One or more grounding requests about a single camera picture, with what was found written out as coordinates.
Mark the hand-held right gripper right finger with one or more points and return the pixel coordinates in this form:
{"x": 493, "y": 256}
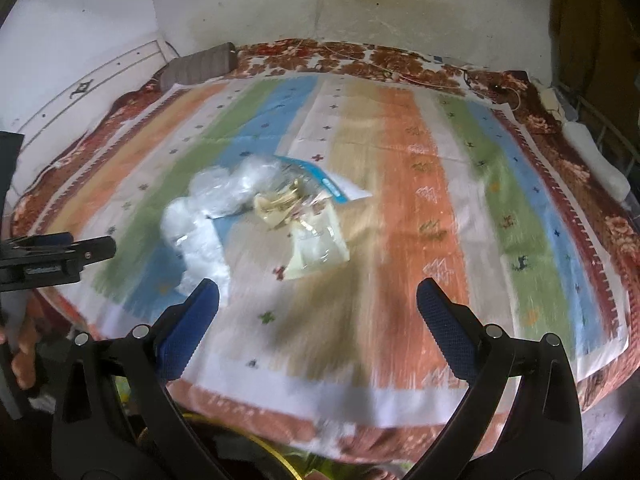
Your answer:
{"x": 447, "y": 332}

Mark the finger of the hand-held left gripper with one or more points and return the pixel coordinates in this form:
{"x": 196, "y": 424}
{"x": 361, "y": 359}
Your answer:
{"x": 97, "y": 250}
{"x": 50, "y": 240}

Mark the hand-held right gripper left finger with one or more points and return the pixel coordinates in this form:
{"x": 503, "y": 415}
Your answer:
{"x": 187, "y": 332}

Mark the yellow rimmed dark bin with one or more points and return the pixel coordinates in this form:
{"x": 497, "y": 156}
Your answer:
{"x": 260, "y": 440}

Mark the clear cream packet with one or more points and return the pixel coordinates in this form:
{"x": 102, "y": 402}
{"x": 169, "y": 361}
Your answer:
{"x": 315, "y": 250}

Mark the clear plastic bag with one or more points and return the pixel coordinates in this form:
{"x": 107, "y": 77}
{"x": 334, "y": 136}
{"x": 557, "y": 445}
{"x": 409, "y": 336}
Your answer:
{"x": 235, "y": 180}

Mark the yellowish wrapper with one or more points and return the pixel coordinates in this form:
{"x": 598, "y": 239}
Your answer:
{"x": 277, "y": 205}

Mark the blue and white packet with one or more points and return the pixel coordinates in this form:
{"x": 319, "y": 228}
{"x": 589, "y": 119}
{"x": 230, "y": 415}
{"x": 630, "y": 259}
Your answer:
{"x": 325, "y": 180}

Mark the person's left hand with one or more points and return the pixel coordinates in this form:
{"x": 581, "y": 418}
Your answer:
{"x": 27, "y": 360}

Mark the striped colourful blanket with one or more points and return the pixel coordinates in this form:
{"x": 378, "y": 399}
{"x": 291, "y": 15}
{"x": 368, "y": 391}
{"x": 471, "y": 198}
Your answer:
{"x": 425, "y": 210}

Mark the white bed headboard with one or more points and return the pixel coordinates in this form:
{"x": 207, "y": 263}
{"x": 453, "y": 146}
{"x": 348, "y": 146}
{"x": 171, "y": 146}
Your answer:
{"x": 75, "y": 110}

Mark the green plastic bag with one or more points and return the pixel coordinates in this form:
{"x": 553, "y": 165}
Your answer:
{"x": 345, "y": 470}

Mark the grey striped pillow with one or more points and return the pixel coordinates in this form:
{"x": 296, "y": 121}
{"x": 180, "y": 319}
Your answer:
{"x": 200, "y": 65}

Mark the brown hanging clothes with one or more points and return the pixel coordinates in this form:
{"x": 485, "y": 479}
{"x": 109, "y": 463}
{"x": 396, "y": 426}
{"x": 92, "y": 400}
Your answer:
{"x": 595, "y": 20}

